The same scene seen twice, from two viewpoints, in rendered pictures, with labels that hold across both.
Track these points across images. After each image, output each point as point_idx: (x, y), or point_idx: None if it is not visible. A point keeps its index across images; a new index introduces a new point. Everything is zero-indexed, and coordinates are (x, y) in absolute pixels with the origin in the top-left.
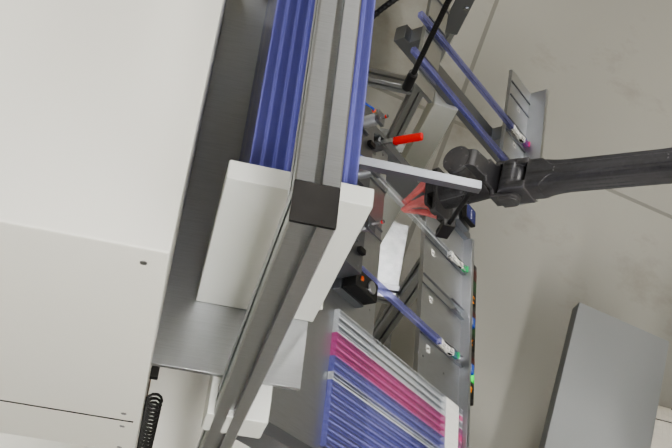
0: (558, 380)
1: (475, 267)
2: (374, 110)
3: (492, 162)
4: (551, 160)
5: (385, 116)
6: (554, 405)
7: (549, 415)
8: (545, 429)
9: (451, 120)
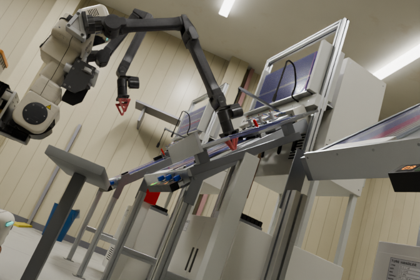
0: (105, 177)
1: (170, 184)
2: (274, 110)
3: (229, 104)
4: (217, 84)
5: (269, 110)
6: (107, 176)
7: (106, 180)
8: (106, 182)
9: (236, 164)
